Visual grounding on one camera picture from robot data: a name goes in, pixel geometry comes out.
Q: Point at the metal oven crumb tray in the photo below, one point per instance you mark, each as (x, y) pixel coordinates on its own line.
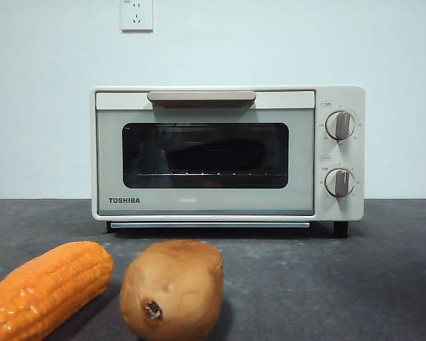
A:
(209, 224)

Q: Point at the orange corn cob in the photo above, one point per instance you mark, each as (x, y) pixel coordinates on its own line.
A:
(51, 284)

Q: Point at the brown potato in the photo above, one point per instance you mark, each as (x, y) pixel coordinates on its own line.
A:
(174, 284)

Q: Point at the cream white toaster oven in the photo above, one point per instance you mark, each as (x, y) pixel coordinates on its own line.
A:
(339, 96)

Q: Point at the beige oven dial knob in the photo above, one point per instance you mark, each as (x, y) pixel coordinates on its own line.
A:
(339, 182)
(340, 125)

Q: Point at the white wall power socket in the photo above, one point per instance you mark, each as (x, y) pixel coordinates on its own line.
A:
(137, 16)

